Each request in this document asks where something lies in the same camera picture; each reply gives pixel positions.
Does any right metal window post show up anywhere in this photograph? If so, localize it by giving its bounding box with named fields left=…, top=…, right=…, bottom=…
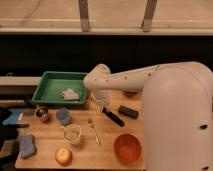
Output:
left=142, top=0, right=157, bottom=32

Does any round bread roll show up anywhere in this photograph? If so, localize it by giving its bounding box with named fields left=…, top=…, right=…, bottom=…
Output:
left=55, top=147, right=72, bottom=166

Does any blue cloth at left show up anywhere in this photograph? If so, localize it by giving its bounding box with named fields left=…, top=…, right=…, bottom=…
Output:
left=3, top=109, right=23, bottom=125

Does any green plastic tray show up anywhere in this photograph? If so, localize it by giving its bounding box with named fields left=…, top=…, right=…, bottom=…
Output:
left=32, top=71, right=88, bottom=107

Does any orange plastic bowl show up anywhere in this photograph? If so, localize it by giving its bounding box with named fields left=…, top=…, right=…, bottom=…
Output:
left=114, top=134, right=142, bottom=165

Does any metal fork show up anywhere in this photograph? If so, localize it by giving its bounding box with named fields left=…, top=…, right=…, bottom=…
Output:
left=88, top=119, right=101, bottom=145

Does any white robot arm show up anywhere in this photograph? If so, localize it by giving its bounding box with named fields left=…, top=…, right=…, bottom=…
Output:
left=84, top=62, right=213, bottom=171

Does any white crumpled cloth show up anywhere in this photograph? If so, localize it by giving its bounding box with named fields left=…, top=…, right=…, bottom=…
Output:
left=62, top=88, right=80, bottom=100

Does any dark purple bowl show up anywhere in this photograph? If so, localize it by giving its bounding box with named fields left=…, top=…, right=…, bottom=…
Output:
left=122, top=91, right=140, bottom=98

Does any blue plastic cup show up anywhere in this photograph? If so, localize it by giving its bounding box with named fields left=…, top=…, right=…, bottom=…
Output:
left=56, top=108, right=70, bottom=125

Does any left metal window post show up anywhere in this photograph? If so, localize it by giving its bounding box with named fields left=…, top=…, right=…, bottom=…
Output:
left=78, top=0, right=90, bottom=32

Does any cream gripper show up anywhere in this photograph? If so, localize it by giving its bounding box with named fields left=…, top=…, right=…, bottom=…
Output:
left=92, top=90, right=109, bottom=111

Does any blue sponge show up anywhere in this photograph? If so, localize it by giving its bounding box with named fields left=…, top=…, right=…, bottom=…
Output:
left=19, top=134, right=37, bottom=159

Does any metal window post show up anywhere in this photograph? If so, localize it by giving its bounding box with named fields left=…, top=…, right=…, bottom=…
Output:
left=78, top=0, right=90, bottom=32
left=142, top=0, right=157, bottom=32

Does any black rectangular block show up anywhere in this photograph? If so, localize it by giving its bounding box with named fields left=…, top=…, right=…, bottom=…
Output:
left=118, top=106, right=139, bottom=119

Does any clear measuring cup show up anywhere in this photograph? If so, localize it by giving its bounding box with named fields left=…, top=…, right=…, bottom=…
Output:
left=62, top=124, right=81, bottom=146

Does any small metal pot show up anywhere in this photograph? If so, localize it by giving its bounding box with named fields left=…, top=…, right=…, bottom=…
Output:
left=35, top=106, right=50, bottom=123

